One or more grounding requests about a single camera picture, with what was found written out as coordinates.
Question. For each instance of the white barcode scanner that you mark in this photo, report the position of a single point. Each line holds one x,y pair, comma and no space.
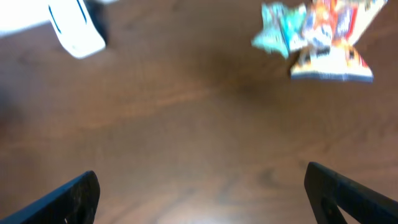
79,26

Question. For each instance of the teal snack packet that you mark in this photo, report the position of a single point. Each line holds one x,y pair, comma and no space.
270,38

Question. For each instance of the colourful snack chip bag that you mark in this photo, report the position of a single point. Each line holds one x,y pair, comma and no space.
341,61

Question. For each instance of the orange small snack box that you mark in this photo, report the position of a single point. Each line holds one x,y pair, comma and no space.
320,24

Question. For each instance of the light teal small box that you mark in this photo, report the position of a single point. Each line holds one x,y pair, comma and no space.
291,24

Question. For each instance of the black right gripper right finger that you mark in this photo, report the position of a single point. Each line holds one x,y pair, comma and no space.
329,192

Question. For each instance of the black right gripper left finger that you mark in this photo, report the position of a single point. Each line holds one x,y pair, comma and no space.
74,202

